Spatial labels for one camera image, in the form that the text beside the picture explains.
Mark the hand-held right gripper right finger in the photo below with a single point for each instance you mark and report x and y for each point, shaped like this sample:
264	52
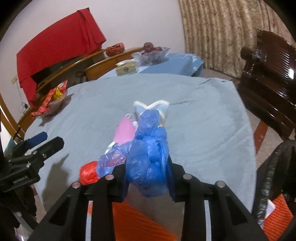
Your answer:
175	185

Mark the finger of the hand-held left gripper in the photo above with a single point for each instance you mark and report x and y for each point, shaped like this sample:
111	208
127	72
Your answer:
37	139
50	146

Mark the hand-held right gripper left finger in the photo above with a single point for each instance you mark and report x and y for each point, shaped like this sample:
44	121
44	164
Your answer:
118	185

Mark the translucent blue plastic bag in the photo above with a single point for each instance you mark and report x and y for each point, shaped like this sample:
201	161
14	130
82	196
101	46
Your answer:
111	160

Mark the small red plastic bag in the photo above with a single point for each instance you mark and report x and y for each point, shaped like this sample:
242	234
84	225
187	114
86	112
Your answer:
89	172

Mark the pink packet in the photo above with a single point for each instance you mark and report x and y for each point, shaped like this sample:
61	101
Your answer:
124	132

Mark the white paper cup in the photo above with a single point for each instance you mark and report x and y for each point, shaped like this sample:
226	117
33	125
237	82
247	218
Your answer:
161	106
140	107

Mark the trash bin with black liner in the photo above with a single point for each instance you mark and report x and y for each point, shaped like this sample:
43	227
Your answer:
270	171

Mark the long orange foam net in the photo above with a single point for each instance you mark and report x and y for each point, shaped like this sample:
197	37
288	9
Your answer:
277	220

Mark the red snack packet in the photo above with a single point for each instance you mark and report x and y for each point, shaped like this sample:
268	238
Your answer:
63	85
50	97
40	111

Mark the glass snack bowl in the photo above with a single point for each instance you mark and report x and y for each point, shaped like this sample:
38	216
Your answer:
55	106

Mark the yellow snack packet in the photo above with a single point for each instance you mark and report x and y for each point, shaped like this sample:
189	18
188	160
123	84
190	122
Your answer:
58	94

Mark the black television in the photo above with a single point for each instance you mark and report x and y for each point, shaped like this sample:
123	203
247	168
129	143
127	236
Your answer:
40	77

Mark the grey blanket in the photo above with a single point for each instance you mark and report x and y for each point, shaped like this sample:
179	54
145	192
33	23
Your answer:
196	115

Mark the red cloth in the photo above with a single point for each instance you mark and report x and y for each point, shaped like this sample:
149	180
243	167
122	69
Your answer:
57	39

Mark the tissue box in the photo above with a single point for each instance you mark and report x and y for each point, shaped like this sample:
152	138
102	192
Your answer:
126	69

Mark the blue tablecloth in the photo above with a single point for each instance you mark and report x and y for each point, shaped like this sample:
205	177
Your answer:
180	64

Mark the glass fruit bowl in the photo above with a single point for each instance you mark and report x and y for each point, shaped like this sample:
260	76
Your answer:
150	58

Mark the red apple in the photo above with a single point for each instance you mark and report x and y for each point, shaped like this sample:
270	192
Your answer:
147	46
157	49

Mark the dark wooden armchair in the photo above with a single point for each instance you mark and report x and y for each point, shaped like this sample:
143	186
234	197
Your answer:
266	81

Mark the floral beige curtain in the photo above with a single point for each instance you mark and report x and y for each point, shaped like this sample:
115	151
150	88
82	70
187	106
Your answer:
219	34

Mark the beige wall socket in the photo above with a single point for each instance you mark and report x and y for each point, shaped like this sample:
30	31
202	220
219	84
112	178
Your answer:
14	79

